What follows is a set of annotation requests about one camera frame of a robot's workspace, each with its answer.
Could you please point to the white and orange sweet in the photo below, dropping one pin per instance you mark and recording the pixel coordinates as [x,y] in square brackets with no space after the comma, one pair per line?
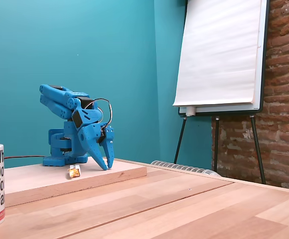
[74,171]

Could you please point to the pale wooden board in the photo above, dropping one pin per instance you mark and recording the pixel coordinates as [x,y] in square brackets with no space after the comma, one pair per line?
[59,184]

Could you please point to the white radiator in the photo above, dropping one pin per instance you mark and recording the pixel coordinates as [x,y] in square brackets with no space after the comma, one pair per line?
[184,168]

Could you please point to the white flipchart paper pad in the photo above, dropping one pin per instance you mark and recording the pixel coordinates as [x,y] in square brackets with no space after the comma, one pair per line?
[219,49]

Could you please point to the dark-framed flipchart easel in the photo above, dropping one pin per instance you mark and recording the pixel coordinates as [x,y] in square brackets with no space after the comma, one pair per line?
[264,74]

